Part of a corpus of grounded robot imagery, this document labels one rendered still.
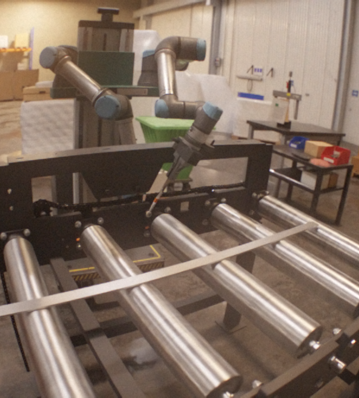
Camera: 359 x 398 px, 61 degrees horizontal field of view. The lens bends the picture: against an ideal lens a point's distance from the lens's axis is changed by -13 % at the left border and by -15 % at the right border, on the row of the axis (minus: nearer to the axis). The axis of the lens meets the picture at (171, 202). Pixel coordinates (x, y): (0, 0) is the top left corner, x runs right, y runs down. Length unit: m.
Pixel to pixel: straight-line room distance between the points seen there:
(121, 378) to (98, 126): 1.60
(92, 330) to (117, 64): 1.51
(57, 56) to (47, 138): 3.06
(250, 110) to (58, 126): 4.77
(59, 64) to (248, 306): 1.34
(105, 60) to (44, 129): 2.77
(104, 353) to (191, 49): 1.27
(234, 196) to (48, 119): 3.36
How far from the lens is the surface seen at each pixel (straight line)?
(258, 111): 7.99
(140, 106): 5.00
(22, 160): 1.19
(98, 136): 2.14
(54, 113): 4.58
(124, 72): 2.05
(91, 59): 2.00
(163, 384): 1.84
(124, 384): 0.85
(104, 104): 1.56
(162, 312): 0.85
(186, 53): 1.58
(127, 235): 1.42
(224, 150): 1.52
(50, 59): 1.70
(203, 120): 1.24
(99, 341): 0.95
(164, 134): 3.80
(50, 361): 0.74
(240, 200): 1.70
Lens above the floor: 1.46
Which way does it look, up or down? 22 degrees down
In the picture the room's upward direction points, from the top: 4 degrees clockwise
